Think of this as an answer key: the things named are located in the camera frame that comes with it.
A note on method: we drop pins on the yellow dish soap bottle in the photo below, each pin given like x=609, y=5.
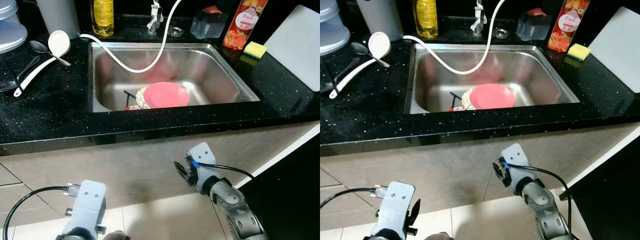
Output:
x=425, y=19
x=102, y=17

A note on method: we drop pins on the stainless steel sink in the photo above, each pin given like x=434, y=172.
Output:
x=210, y=75
x=535, y=75

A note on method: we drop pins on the white tiered food container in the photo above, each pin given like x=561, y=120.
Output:
x=11, y=30
x=332, y=30

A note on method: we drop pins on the round metal countertop fitting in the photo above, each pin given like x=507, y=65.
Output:
x=175, y=32
x=500, y=33

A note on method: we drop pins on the white cutting board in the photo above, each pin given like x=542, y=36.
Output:
x=295, y=47
x=617, y=47

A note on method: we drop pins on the red white cup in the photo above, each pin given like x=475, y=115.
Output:
x=456, y=109
x=131, y=107

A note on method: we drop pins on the clear plastic container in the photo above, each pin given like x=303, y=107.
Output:
x=534, y=26
x=207, y=25

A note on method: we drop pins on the red peach label bottle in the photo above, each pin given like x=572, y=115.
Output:
x=569, y=24
x=245, y=22

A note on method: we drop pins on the white plastic ladle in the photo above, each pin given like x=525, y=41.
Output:
x=378, y=44
x=59, y=42

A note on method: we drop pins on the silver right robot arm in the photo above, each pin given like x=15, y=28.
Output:
x=545, y=210
x=235, y=210

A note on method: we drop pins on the grey canister with red logo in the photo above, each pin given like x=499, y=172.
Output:
x=380, y=19
x=59, y=17

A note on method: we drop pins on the pink rimmed patterned plate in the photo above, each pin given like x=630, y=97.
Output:
x=167, y=95
x=492, y=96

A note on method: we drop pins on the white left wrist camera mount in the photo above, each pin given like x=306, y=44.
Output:
x=87, y=205
x=395, y=205

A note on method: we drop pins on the dark cabinet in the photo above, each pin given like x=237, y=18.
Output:
x=610, y=200
x=290, y=195

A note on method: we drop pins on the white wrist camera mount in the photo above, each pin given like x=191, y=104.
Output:
x=517, y=156
x=87, y=205
x=395, y=205
x=202, y=155

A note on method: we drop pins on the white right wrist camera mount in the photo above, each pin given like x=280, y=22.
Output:
x=517, y=156
x=202, y=155

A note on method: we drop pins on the metal sink faucet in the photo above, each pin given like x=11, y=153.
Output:
x=479, y=20
x=155, y=19

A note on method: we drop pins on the yellow green sponge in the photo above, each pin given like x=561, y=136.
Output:
x=255, y=50
x=579, y=52

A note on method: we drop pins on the thin black utensil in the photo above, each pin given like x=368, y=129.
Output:
x=129, y=96
x=454, y=97

